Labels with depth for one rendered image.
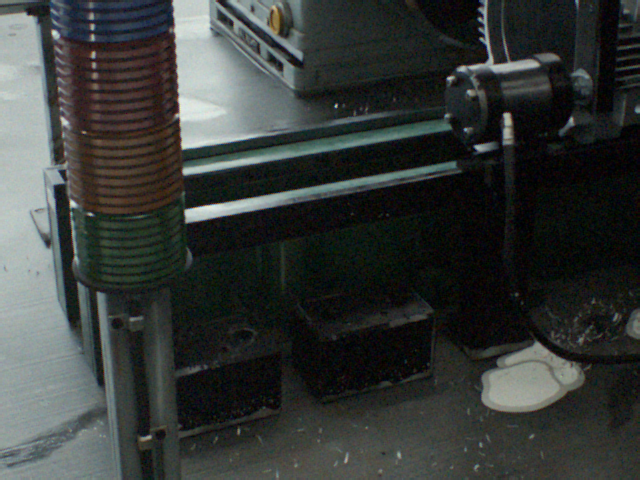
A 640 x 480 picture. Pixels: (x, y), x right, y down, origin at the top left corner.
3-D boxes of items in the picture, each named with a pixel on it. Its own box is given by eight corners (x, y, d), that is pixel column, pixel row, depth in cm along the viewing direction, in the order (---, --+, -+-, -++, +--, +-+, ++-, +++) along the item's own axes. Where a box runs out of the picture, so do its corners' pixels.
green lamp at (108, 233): (169, 231, 70) (165, 159, 68) (203, 279, 65) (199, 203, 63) (65, 251, 68) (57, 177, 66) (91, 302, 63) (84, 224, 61)
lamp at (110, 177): (165, 159, 68) (160, 82, 66) (199, 203, 63) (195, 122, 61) (57, 177, 66) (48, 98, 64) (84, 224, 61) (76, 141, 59)
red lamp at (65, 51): (160, 82, 66) (155, 0, 64) (195, 122, 61) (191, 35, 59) (48, 98, 64) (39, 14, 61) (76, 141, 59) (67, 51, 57)
